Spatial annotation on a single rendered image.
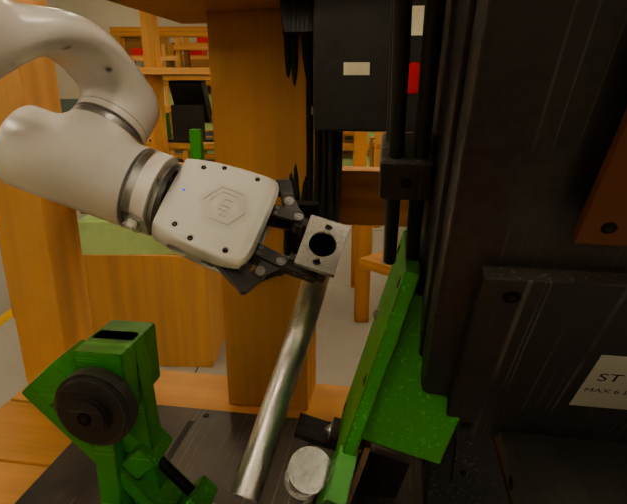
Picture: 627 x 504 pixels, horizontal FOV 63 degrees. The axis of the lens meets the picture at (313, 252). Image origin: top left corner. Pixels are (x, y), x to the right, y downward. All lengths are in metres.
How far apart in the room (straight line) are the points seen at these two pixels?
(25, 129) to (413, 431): 0.44
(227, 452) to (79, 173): 0.46
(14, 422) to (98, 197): 0.57
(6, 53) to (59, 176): 0.12
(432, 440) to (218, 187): 0.30
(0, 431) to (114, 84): 0.63
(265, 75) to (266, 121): 0.06
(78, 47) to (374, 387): 0.38
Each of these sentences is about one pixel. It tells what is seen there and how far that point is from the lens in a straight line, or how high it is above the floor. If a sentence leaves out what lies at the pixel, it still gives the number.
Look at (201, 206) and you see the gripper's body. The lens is 0.49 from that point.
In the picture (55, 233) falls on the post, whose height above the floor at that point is 1.17.
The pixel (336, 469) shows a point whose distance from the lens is 0.45.
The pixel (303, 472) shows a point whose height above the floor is 1.09.
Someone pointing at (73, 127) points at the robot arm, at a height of 1.36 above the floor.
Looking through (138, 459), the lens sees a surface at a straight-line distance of 0.58.
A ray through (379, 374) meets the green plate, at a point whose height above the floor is 1.19.
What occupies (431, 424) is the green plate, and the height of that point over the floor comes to 1.14.
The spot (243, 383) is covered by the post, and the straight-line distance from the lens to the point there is 0.90.
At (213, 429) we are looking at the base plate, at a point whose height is 0.90.
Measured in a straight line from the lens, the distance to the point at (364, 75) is 0.62.
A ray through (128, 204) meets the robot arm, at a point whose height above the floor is 1.30.
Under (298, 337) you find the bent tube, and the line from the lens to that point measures 0.59.
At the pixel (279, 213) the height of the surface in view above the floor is 1.28.
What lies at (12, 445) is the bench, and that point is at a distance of 0.95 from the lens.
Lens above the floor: 1.40
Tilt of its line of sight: 18 degrees down
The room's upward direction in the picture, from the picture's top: straight up
